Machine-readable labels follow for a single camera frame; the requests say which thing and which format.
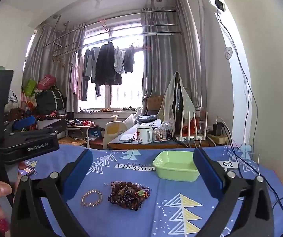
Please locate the green plastic basket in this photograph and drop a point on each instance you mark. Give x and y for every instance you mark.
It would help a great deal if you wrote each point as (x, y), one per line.
(176, 175)

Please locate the white enamel mug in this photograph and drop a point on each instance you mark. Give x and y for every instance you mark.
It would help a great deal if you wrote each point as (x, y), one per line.
(143, 135)

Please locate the smartphone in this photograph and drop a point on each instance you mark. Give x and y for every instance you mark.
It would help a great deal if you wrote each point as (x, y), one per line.
(27, 169)

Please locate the beige chair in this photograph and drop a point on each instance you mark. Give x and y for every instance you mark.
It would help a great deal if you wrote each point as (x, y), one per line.
(114, 130)

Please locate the clear plastic bag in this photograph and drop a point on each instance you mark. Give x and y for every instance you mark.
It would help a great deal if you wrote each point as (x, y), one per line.
(161, 133)

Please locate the wall socket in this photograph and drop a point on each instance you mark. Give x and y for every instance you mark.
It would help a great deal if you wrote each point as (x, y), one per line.
(219, 4)

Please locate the dark hanging jacket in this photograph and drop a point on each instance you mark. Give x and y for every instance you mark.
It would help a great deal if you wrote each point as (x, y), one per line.
(106, 64)

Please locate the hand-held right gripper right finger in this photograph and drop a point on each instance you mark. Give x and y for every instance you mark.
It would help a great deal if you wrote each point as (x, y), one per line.
(209, 175)

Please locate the skewers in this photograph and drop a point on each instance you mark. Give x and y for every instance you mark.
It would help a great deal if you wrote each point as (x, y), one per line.
(126, 190)

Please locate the dark green bag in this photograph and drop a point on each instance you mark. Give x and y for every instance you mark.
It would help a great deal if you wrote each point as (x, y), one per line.
(48, 101)

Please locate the round white wall sticker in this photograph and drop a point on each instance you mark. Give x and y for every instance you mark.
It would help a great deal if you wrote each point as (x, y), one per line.
(228, 53)

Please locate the grey hanging shirt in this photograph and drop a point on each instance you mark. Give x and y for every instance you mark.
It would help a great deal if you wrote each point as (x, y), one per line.
(118, 59)

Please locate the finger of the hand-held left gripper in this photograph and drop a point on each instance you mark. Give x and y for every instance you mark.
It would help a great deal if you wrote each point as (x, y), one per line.
(52, 128)
(24, 122)

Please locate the brown cardboard box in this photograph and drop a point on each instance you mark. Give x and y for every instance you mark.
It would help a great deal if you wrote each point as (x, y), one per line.
(155, 102)

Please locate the grey curtain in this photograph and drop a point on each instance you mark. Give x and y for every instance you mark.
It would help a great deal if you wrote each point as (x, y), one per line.
(163, 54)
(45, 59)

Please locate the light green bag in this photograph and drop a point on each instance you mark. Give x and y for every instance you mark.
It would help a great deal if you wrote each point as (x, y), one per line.
(30, 87)

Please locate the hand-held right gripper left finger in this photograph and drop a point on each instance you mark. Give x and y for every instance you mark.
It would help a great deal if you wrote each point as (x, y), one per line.
(78, 175)

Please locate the pink hanging garments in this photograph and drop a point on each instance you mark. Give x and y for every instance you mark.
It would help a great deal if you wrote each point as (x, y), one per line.
(74, 76)

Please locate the small wooden side table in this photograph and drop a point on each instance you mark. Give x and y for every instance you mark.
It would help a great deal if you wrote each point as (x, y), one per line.
(82, 127)

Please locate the window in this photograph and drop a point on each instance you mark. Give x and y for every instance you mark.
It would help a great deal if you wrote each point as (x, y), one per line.
(131, 88)

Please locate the black charger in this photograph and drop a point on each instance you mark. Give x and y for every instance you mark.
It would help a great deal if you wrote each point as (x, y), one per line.
(217, 129)

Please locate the blue-grey hanging shirt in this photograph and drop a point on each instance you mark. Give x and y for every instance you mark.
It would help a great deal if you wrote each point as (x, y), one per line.
(89, 64)

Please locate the white notebook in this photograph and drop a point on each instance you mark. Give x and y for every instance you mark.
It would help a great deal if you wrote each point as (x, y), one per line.
(126, 138)

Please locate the white printed paper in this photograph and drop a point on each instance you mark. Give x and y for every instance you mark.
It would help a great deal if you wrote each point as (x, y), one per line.
(151, 123)

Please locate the dark hanging garment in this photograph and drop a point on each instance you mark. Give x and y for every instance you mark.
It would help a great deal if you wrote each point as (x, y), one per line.
(129, 60)

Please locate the beige power strip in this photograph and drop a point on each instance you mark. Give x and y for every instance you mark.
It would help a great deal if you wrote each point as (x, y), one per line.
(218, 139)

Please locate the pink bag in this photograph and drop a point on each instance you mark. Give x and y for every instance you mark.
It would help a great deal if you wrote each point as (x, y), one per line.
(46, 82)

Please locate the small white device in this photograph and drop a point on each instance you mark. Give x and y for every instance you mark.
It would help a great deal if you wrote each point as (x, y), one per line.
(228, 165)

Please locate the metal drying rack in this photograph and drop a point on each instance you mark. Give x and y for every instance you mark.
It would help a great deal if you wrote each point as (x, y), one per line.
(156, 33)

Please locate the blue tree-print tablecloth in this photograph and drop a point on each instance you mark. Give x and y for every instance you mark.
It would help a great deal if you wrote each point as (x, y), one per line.
(131, 223)

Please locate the white router with antennas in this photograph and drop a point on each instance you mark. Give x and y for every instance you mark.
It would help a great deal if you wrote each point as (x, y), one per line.
(190, 137)

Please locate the wooden desk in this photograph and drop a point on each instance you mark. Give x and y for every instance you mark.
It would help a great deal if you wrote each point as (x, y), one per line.
(156, 145)

